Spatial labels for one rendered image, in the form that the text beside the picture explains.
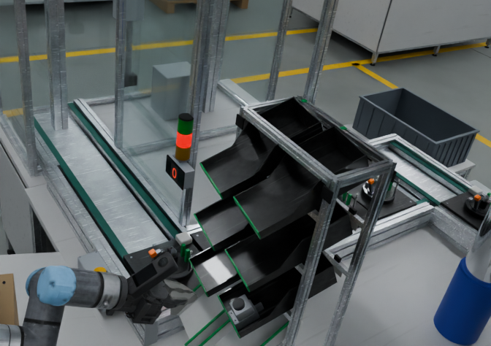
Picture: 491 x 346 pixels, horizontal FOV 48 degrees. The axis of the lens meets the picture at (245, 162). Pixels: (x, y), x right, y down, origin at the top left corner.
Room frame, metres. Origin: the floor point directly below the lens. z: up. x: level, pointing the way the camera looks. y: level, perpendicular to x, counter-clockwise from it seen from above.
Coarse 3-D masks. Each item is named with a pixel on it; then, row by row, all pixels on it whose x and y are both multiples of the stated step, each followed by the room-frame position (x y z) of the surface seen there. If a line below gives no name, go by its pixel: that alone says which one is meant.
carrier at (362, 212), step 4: (340, 196) 1.80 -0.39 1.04; (344, 196) 1.84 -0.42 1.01; (348, 196) 1.83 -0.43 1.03; (356, 196) 1.78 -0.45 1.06; (340, 200) 1.80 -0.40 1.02; (344, 200) 1.85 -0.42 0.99; (348, 200) 1.82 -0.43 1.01; (352, 200) 1.89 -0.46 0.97; (356, 200) 1.78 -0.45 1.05; (348, 204) 1.82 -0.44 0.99; (352, 204) 1.83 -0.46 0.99; (356, 204) 1.87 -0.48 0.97; (356, 208) 1.84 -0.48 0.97; (360, 208) 1.84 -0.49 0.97; (364, 208) 1.85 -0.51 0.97; (360, 212) 1.81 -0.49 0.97; (364, 212) 1.82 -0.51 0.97; (360, 216) 1.79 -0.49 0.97; (364, 216) 1.79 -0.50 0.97; (352, 228) 1.70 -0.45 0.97
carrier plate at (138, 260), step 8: (152, 248) 1.40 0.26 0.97; (160, 248) 1.41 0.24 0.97; (176, 248) 1.42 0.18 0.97; (192, 248) 1.44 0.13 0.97; (128, 256) 1.35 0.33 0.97; (136, 256) 1.35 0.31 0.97; (144, 256) 1.36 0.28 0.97; (192, 256) 1.40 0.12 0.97; (128, 264) 1.32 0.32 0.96; (136, 264) 1.32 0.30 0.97; (144, 264) 1.32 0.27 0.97; (184, 280) 1.28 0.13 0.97; (192, 280) 1.29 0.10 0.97; (192, 288) 1.25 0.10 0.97
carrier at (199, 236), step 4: (196, 232) 1.52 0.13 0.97; (200, 232) 1.53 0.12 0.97; (192, 236) 1.50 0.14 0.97; (196, 236) 1.51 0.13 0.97; (200, 236) 1.51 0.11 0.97; (204, 236) 1.51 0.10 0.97; (192, 240) 1.49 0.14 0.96; (196, 240) 1.48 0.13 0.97; (200, 240) 1.49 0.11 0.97; (204, 240) 1.49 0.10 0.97; (196, 244) 1.48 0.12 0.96; (200, 244) 1.47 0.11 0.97; (204, 244) 1.47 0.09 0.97; (208, 244) 1.47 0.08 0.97; (200, 248) 1.45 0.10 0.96; (204, 248) 1.45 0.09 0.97
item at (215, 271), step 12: (204, 252) 1.15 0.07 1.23; (216, 252) 1.16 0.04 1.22; (192, 264) 1.12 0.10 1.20; (204, 264) 1.12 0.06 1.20; (216, 264) 1.12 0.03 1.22; (228, 264) 1.12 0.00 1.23; (204, 276) 1.09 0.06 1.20; (216, 276) 1.08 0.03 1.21; (228, 276) 1.08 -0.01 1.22; (204, 288) 1.03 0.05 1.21; (216, 288) 1.03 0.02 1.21
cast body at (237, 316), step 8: (240, 296) 0.97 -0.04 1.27; (232, 304) 0.94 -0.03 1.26; (240, 304) 0.94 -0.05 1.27; (248, 304) 0.95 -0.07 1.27; (256, 304) 0.98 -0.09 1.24; (232, 312) 0.95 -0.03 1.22; (240, 312) 0.93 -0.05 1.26; (248, 312) 0.94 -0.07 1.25; (256, 312) 0.95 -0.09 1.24; (232, 320) 0.93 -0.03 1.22; (240, 320) 0.93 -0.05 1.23; (248, 320) 0.94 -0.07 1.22; (240, 328) 0.93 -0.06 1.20
